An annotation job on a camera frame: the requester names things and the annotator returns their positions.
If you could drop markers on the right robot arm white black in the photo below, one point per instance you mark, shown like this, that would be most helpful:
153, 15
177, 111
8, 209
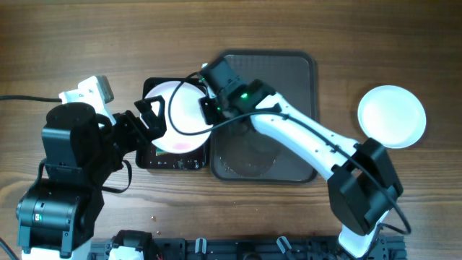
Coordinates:
363, 185

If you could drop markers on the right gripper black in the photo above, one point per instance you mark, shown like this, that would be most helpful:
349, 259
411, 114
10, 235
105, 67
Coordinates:
211, 118

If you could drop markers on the black water basin tray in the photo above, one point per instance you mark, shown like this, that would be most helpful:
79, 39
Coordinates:
146, 158

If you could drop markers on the green yellow sponge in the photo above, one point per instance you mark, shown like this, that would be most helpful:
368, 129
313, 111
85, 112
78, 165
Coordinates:
160, 152

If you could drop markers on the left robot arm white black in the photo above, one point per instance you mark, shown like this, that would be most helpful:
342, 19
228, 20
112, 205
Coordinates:
56, 216

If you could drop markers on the white plate top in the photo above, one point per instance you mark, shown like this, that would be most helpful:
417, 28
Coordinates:
187, 117

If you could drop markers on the white plate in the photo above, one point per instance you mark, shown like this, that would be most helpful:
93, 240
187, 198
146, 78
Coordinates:
393, 116
187, 117

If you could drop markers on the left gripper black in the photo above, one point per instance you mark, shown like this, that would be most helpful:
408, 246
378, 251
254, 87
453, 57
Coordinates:
154, 122

